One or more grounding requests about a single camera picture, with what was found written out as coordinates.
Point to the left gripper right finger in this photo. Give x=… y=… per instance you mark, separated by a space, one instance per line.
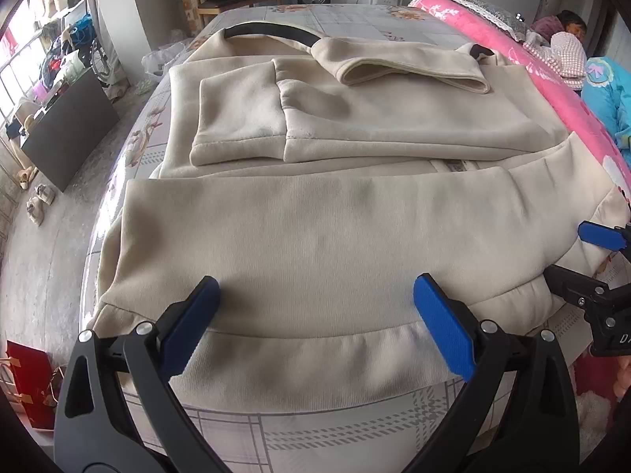
x=538 y=431

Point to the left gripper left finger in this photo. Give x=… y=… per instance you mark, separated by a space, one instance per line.
x=94 y=429

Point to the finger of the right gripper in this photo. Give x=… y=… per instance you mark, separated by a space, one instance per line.
x=610 y=238
x=576 y=289

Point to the blue fleece garment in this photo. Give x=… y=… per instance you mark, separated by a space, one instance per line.
x=606 y=93

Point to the beige hooded sweatshirt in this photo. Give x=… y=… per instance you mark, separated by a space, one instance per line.
x=345 y=206

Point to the person's right hand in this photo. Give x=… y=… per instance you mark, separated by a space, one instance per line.
x=623 y=377

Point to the red gift bag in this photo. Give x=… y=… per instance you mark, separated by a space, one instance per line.
x=32 y=376

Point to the floral bed sheet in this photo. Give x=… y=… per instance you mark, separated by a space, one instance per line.
x=296 y=433

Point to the pink fleece blanket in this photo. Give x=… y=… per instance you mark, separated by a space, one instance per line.
x=568 y=106

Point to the beige slippers on floor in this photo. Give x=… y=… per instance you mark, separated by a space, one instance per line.
x=43 y=195

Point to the person sitting in corner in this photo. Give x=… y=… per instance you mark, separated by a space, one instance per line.
x=564 y=21

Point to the dark grey cabinet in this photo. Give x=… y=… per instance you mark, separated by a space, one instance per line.
x=61 y=140

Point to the white plastic bag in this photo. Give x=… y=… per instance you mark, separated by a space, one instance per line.
x=157 y=62

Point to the cluttered shelf rack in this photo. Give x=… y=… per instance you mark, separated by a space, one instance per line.
x=43 y=41

